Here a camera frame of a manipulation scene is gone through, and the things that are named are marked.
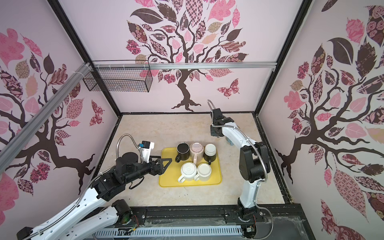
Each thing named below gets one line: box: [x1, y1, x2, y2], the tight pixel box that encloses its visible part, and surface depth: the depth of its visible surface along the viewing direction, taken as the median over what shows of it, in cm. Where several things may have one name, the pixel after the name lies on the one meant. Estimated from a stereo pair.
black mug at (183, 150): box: [175, 142, 190, 163], surface depth 90 cm
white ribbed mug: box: [178, 162, 197, 183], surface depth 82 cm
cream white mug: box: [194, 163, 212, 182], surface depth 83 cm
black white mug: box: [203, 143, 217, 165], surface depth 90 cm
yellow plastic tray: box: [159, 147, 222, 187], surface depth 85 cm
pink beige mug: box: [190, 142, 204, 165], surface depth 87 cm
